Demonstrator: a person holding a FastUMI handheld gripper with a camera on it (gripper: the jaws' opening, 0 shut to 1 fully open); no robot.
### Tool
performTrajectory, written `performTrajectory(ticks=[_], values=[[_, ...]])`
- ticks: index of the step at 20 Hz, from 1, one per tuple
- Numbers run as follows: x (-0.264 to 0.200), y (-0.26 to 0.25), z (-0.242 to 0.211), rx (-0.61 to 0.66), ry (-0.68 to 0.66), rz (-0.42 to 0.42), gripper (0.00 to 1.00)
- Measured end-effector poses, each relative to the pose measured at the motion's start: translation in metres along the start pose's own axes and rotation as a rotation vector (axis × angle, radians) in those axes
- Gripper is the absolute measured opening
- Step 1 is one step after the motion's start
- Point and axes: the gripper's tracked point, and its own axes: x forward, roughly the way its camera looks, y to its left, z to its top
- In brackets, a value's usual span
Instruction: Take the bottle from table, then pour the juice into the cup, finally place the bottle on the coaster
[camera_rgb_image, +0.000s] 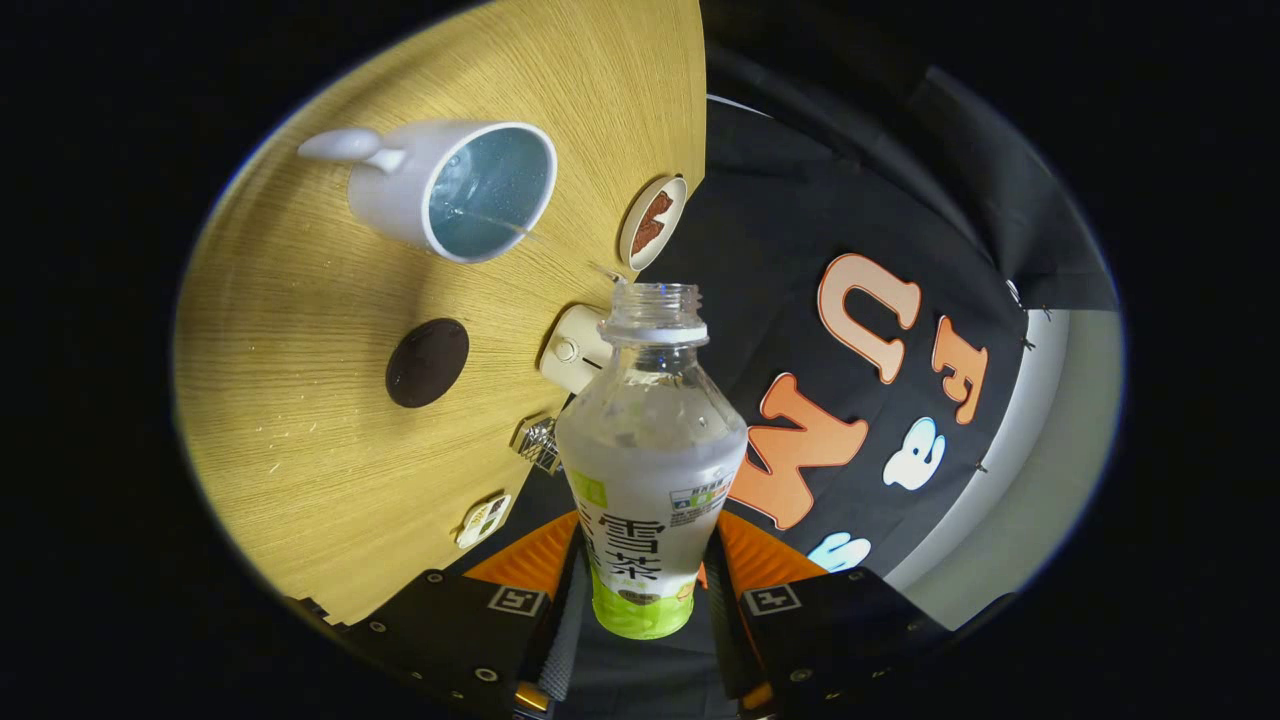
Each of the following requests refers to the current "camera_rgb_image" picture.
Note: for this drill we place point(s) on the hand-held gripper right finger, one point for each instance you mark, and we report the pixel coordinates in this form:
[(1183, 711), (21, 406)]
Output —
[(728, 650)]

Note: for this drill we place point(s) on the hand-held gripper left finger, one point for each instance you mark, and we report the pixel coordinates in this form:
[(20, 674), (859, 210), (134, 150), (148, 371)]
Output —
[(560, 650)]

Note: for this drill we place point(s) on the white green label juice bottle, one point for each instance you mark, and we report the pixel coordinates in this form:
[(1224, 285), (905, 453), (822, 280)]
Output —
[(650, 470)]

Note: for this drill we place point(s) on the dark brown round coaster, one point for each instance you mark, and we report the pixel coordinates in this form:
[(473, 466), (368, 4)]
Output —
[(427, 363)]

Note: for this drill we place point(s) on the white cup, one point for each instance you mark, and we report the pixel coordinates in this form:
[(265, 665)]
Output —
[(390, 195)]

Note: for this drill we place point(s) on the white divided dish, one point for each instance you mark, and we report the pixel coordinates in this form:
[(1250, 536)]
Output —
[(483, 522)]

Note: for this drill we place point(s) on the metal mesh holder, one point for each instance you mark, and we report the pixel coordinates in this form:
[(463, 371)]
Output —
[(540, 445)]

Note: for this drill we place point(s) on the white toaster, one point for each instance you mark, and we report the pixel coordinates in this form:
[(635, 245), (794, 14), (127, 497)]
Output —
[(575, 350)]

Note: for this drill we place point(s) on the wooden table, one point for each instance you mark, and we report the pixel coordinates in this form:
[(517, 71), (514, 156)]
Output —
[(300, 440)]

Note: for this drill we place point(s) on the round plate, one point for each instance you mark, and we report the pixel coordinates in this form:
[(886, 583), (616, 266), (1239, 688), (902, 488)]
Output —
[(629, 240)]

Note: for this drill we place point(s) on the brown food piece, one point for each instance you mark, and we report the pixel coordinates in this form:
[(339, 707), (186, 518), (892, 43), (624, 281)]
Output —
[(660, 207), (645, 238)]

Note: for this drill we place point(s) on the black backdrop cloth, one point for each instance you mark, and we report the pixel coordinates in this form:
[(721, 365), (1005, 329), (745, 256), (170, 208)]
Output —
[(780, 200)]

